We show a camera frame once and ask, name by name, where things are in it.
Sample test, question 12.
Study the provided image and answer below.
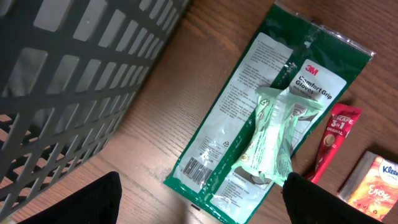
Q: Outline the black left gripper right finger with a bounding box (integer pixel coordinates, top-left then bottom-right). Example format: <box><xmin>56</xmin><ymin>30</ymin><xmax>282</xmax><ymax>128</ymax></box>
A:
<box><xmin>282</xmin><ymin>172</ymin><xmax>382</xmax><ymax>224</ymax></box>

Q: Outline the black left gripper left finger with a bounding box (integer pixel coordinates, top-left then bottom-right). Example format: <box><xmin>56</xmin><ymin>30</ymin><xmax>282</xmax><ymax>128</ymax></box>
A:
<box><xmin>20</xmin><ymin>171</ymin><xmax>122</xmax><ymax>224</ymax></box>

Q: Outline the mint green wipe packet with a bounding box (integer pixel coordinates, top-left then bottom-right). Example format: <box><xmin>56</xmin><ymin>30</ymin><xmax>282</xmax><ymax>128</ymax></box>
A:
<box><xmin>231</xmin><ymin>86</ymin><xmax>323</xmax><ymax>186</ymax></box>

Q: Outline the orange Kleenex tissue pack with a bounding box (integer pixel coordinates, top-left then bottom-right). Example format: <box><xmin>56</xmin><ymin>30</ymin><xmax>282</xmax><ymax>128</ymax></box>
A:
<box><xmin>338</xmin><ymin>151</ymin><xmax>397</xmax><ymax>221</ymax></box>

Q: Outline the red coffee stick sachet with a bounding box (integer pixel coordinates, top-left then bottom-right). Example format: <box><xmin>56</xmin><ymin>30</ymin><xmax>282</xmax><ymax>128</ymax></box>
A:
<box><xmin>307</xmin><ymin>103</ymin><xmax>362</xmax><ymax>184</ymax></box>

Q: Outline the green 3M glove package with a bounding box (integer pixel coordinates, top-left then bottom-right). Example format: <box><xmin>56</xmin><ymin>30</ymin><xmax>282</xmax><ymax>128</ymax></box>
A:
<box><xmin>165</xmin><ymin>4</ymin><xmax>374</xmax><ymax>223</ymax></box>

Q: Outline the grey plastic mesh basket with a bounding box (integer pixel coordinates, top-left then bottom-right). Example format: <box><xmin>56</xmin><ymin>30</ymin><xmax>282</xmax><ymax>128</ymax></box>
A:
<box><xmin>1</xmin><ymin>0</ymin><xmax>188</xmax><ymax>218</ymax></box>

